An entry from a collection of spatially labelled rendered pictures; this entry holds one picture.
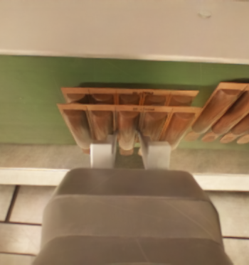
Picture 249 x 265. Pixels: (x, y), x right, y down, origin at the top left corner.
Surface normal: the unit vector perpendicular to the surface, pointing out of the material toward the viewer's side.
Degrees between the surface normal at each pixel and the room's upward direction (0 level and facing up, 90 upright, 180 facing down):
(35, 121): 2
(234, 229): 90
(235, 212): 90
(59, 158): 90
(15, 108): 2
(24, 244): 90
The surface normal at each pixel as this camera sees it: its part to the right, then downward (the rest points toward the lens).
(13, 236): 0.04, -0.48
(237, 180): 0.01, 0.11
